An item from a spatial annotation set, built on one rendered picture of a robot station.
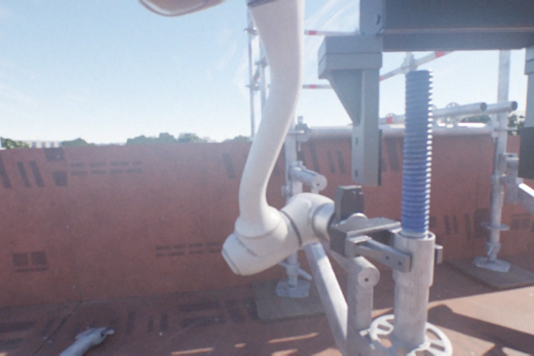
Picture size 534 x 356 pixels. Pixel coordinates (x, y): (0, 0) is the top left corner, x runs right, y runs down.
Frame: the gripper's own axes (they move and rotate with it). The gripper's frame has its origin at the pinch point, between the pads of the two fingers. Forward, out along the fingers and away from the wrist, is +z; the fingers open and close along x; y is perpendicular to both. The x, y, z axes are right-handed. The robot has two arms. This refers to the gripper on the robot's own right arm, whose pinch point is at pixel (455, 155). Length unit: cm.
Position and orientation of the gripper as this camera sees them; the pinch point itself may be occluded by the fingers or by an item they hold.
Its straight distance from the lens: 24.7
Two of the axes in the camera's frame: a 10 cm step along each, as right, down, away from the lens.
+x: 10.0, -0.2, -0.2
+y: -0.2, 1.2, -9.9
